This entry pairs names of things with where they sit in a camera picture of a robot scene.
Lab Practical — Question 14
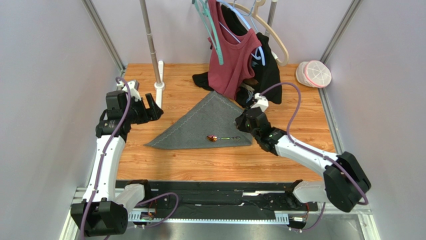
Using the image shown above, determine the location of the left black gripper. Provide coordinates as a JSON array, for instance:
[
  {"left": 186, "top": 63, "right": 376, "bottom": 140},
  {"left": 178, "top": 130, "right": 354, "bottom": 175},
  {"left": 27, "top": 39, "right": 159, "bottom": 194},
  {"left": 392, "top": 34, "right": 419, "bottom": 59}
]
[{"left": 123, "top": 93, "right": 164, "bottom": 125}]

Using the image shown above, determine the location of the grey cloth napkin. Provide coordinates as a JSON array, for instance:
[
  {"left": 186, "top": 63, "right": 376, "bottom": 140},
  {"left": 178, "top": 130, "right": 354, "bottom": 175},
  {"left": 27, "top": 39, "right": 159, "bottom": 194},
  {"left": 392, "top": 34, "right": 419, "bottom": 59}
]
[{"left": 145, "top": 91, "right": 253, "bottom": 150}]

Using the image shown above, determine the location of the iridescent gold spoon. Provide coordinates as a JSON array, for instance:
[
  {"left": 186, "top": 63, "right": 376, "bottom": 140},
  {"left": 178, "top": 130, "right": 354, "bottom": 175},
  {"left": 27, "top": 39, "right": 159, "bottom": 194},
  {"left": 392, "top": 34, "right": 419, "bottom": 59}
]
[{"left": 206, "top": 135, "right": 242, "bottom": 142}]

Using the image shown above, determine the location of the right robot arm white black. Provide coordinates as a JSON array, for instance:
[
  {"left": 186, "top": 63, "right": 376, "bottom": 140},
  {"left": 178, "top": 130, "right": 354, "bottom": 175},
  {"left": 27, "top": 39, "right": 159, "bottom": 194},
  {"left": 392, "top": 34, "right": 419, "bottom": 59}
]
[{"left": 235, "top": 107, "right": 371, "bottom": 213}]

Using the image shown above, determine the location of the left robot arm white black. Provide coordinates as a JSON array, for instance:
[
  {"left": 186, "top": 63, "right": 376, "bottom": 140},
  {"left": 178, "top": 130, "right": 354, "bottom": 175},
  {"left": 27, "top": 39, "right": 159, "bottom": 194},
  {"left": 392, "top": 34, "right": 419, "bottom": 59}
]
[{"left": 70, "top": 90, "right": 164, "bottom": 239}]

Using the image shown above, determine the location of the white rack base foot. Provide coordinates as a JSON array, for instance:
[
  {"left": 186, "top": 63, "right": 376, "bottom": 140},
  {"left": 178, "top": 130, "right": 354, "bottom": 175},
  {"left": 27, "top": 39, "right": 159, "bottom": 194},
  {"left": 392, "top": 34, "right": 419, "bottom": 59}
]
[{"left": 154, "top": 60, "right": 166, "bottom": 108}]

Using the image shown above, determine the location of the black t-shirt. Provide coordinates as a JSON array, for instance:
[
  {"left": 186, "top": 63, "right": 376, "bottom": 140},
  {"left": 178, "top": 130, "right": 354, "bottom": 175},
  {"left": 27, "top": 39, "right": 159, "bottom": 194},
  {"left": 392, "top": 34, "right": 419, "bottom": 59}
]
[{"left": 191, "top": 3, "right": 283, "bottom": 108}]

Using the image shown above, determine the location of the maroon tank top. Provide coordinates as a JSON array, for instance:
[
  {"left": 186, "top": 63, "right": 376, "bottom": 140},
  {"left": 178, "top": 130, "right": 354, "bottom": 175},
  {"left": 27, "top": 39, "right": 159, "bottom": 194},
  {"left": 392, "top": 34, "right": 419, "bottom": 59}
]
[{"left": 208, "top": 0, "right": 262, "bottom": 100}]

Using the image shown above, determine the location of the light blue plastic hanger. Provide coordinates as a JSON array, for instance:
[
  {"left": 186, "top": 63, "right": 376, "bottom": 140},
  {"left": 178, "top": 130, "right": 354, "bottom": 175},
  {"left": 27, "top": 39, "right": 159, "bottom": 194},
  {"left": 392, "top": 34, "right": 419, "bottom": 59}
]
[{"left": 220, "top": 4, "right": 266, "bottom": 67}]

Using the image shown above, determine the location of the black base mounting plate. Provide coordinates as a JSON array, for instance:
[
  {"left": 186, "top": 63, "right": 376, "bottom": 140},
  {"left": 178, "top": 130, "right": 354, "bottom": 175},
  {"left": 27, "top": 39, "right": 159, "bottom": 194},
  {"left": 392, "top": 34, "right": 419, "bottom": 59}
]
[{"left": 128, "top": 180, "right": 322, "bottom": 224}]

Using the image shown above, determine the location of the beige wooden hanger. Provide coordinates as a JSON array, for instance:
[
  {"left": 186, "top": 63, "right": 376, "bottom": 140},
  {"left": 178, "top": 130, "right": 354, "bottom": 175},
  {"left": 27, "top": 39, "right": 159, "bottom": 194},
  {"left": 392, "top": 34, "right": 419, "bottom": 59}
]
[{"left": 232, "top": 0, "right": 289, "bottom": 67}]

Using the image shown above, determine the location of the grey rack pole left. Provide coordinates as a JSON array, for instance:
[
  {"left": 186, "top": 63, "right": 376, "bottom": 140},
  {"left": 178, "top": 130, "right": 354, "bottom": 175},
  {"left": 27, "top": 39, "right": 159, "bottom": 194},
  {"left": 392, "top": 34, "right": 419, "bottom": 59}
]
[{"left": 139, "top": 0, "right": 159, "bottom": 70}]

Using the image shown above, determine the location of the grey rack pole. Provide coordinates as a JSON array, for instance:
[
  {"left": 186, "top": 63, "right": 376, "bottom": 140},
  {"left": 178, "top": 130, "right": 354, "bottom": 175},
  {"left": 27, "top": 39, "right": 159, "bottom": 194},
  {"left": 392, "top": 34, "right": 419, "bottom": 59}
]
[
  {"left": 267, "top": 0, "right": 278, "bottom": 27},
  {"left": 139, "top": 0, "right": 159, "bottom": 70}
]

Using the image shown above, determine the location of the grey rack pole right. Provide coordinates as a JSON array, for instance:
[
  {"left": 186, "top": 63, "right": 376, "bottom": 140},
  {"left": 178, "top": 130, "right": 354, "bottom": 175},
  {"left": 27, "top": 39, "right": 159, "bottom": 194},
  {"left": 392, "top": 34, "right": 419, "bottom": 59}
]
[{"left": 267, "top": 0, "right": 278, "bottom": 27}]

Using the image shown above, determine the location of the teal plastic hanger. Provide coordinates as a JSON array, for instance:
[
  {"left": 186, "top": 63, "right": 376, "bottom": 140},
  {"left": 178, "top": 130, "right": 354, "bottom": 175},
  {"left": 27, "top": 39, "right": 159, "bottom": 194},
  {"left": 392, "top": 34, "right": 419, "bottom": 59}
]
[{"left": 191, "top": 0, "right": 224, "bottom": 66}]

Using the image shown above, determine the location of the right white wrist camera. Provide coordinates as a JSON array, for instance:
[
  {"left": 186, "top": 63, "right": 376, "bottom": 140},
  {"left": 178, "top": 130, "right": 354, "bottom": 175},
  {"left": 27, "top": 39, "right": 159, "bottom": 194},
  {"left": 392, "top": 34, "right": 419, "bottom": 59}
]
[{"left": 250, "top": 93, "right": 269, "bottom": 113}]

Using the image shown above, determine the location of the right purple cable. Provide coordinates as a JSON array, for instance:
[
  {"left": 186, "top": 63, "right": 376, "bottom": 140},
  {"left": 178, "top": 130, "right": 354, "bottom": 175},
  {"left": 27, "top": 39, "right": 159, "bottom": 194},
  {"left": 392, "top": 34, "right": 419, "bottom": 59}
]
[{"left": 259, "top": 82, "right": 370, "bottom": 206}]

